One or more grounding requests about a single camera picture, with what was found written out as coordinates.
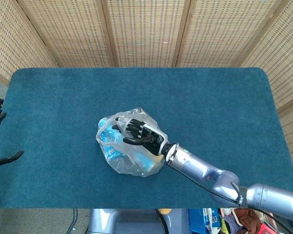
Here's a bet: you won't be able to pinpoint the transparent plastic bag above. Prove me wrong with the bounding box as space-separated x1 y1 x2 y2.
95 107 167 177

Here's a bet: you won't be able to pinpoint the white blue printed packet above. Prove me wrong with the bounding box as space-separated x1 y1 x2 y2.
202 208 222 232

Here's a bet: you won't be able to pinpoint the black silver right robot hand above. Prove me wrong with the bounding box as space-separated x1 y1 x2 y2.
111 117 168 156

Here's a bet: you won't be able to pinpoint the brown cloth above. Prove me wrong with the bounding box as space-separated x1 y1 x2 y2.
234 208 262 234

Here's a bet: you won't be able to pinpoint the blue floor cables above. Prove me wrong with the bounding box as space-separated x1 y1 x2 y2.
67 209 79 234

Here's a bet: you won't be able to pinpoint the blue carpet table cover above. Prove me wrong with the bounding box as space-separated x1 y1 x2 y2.
0 67 293 210

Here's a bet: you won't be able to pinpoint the red box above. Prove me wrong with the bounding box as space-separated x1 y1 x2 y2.
258 223 273 234

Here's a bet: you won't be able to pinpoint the black base cable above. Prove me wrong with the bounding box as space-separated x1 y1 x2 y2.
155 209 171 234

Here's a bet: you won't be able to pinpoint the blue plastic basket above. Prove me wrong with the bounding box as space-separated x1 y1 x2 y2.
188 208 222 234

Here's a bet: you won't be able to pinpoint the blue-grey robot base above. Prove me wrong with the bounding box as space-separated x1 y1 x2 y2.
86 209 190 234

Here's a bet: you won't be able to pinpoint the black arm strap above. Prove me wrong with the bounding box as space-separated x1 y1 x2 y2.
230 181 249 209

